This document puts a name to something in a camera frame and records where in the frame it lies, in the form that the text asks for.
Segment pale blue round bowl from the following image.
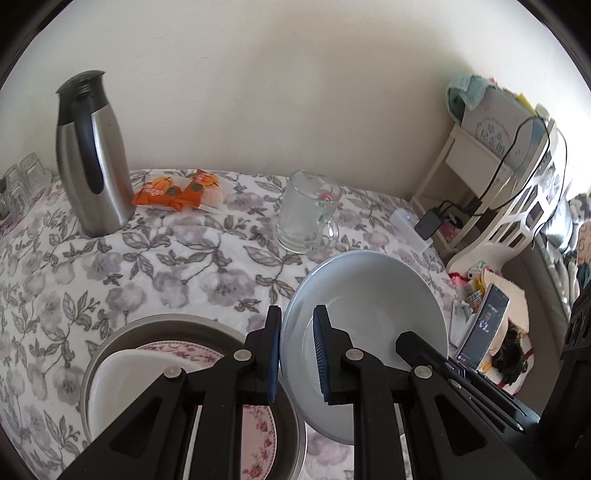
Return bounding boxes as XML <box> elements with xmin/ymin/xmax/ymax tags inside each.
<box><xmin>280</xmin><ymin>250</ymin><xmax>449</xmax><ymax>445</ymax></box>

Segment pink floral round plate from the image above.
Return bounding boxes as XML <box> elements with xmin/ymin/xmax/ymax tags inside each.
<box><xmin>140</xmin><ymin>340</ymin><xmax>277</xmax><ymax>479</ymax></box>

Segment stainless steel round plate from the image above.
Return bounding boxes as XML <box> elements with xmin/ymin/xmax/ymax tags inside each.
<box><xmin>81</xmin><ymin>314</ymin><xmax>307</xmax><ymax>479</ymax></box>

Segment small white square bowl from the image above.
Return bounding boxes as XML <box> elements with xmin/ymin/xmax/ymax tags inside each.
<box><xmin>87</xmin><ymin>349</ymin><xmax>198</xmax><ymax>441</ymax></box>

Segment dark brown fuzzy item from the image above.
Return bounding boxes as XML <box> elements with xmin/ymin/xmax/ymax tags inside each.
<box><xmin>491</xmin><ymin>325</ymin><xmax>529</xmax><ymax>387</ymax></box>

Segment clear glass mug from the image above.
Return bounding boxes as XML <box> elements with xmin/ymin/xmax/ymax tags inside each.
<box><xmin>276</xmin><ymin>170</ymin><xmax>342</xmax><ymax>254</ymax></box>

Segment smartphone on stand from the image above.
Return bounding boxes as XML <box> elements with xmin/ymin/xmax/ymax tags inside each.
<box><xmin>456</xmin><ymin>284</ymin><xmax>510</xmax><ymax>370</ymax></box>

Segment white phone stand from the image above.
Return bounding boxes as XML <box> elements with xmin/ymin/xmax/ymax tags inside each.
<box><xmin>449</xmin><ymin>300</ymin><xmax>475</xmax><ymax>349</ymax></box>

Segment white power strip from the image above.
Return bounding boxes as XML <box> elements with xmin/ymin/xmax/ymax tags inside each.
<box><xmin>389</xmin><ymin>208</ymin><xmax>433</xmax><ymax>253</ymax></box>

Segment orange snack packet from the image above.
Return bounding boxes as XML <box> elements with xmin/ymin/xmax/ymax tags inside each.
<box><xmin>132</xmin><ymin>176</ymin><xmax>183</xmax><ymax>211</ymax></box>
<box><xmin>177</xmin><ymin>169</ymin><xmax>230</xmax><ymax>210</ymax></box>

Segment black charger plug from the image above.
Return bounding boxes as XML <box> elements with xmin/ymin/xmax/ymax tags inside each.
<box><xmin>415</xmin><ymin>209</ymin><xmax>443</xmax><ymax>241</ymax></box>

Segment white wooden shelf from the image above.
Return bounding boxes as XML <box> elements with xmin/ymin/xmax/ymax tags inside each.
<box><xmin>411</xmin><ymin>126</ymin><xmax>515</xmax><ymax>261</ymax></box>

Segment floral grey tablecloth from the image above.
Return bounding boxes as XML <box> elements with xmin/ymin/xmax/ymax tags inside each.
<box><xmin>0</xmin><ymin>168</ymin><xmax>463</xmax><ymax>480</ymax></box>

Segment stainless steel thermos jug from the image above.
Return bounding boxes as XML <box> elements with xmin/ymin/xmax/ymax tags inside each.
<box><xmin>56</xmin><ymin>70</ymin><xmax>135</xmax><ymax>237</ymax></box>

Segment white lattice chair back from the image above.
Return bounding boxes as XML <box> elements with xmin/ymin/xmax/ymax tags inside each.
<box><xmin>447</xmin><ymin>127</ymin><xmax>568</xmax><ymax>276</ymax></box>

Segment teal cloth on shelf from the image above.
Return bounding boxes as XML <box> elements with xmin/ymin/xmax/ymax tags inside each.
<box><xmin>446</xmin><ymin>74</ymin><xmax>496</xmax><ymax>124</ymax></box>

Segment small clear glass cups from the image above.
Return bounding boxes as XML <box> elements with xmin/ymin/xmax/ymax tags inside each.
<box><xmin>1</xmin><ymin>153</ymin><xmax>52</xmax><ymax>223</ymax></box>

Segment black charger cable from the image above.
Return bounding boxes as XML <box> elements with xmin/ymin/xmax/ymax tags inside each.
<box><xmin>435</xmin><ymin>114</ymin><xmax>569</xmax><ymax>222</ymax></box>

